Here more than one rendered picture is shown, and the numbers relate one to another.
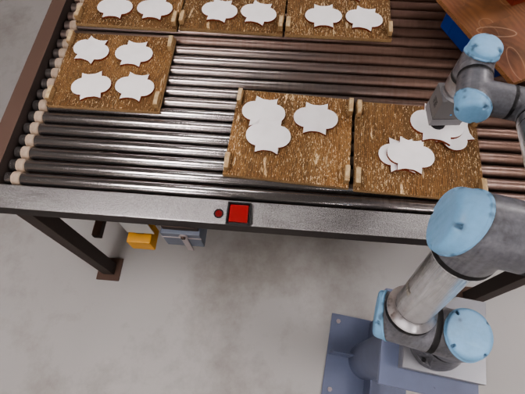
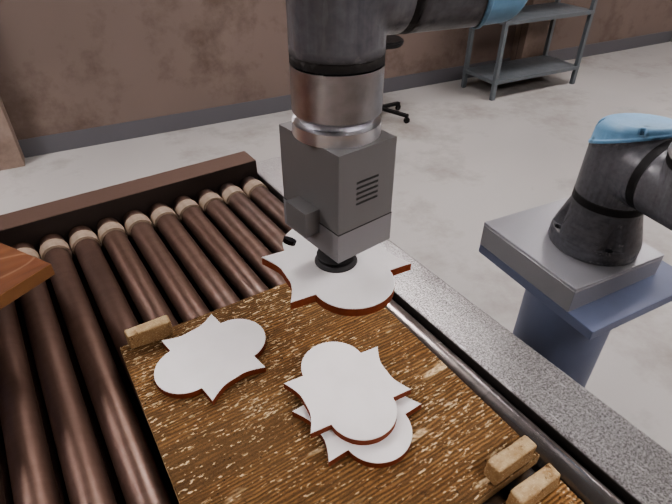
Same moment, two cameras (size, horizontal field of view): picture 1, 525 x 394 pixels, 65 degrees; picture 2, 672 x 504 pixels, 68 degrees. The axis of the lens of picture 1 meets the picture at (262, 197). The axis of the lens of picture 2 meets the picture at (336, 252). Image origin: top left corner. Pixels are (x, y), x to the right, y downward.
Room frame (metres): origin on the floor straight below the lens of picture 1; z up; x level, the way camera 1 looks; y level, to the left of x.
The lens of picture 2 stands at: (0.93, -0.21, 1.44)
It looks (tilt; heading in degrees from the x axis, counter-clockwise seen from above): 36 degrees down; 229
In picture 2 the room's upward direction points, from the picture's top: straight up
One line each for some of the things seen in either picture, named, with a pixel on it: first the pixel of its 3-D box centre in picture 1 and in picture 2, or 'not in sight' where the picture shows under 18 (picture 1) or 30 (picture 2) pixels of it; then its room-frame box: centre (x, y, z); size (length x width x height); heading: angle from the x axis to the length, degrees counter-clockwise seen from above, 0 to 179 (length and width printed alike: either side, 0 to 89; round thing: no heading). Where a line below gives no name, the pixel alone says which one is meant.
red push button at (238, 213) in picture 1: (238, 214); not in sight; (0.50, 0.08, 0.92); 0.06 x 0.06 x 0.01; 83
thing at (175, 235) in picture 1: (185, 228); not in sight; (0.52, 0.28, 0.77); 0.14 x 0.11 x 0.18; 83
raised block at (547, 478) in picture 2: (347, 174); (533, 488); (0.61, -0.27, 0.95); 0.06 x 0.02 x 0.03; 170
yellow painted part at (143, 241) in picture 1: (137, 228); not in sight; (0.54, 0.46, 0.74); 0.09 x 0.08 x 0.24; 83
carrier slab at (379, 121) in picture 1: (416, 149); (308, 399); (0.70, -0.52, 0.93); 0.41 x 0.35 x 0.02; 81
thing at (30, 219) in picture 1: (75, 243); not in sight; (0.60, 0.82, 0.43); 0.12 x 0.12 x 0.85; 83
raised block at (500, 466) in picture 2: (357, 176); (510, 459); (0.60, -0.31, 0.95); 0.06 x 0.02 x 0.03; 171
